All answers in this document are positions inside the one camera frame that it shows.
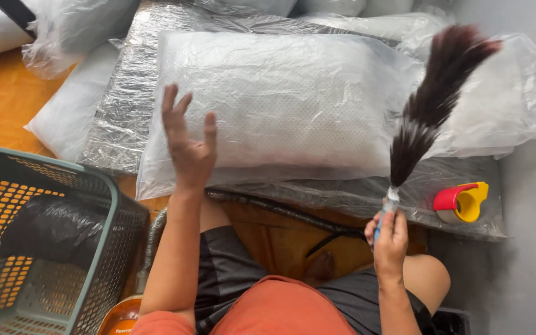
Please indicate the orange vacuum cleaner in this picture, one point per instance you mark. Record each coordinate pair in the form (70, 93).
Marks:
(121, 316)

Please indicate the person's right fingers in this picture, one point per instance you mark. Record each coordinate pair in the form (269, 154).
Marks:
(384, 225)

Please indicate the loose clear plastic bag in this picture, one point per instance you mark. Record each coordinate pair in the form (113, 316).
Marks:
(77, 32)

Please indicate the red yellow tape dispenser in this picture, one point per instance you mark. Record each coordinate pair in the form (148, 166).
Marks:
(463, 202)

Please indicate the white pillow in clear bag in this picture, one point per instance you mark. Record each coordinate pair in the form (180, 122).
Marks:
(272, 107)

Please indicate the crumpled-bag white pillow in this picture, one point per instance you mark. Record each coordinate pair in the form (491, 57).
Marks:
(496, 107)

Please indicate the person's right hand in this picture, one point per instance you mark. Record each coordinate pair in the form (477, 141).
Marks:
(390, 246)

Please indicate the heap of bagged white pillows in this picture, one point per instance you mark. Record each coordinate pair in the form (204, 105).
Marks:
(351, 14)

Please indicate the grey-green plastic basket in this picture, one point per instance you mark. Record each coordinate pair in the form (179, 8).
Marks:
(91, 260)

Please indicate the bare white pillow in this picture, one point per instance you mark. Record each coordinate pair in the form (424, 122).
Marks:
(72, 107)

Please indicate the dark brown feather duster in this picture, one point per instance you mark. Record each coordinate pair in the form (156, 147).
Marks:
(428, 97)

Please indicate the person's orange shirt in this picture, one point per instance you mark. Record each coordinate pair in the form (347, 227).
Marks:
(277, 309)

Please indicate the black plastic crate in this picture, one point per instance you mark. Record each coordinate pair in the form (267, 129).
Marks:
(452, 322)

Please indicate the black plastic bag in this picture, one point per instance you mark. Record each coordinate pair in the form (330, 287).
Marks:
(54, 228)

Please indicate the person's dark shorts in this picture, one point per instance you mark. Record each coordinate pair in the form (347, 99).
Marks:
(228, 270)

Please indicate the stack of clear plastic bags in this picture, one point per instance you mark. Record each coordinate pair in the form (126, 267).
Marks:
(123, 102)

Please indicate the person's left hand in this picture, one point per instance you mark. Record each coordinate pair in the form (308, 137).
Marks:
(190, 156)

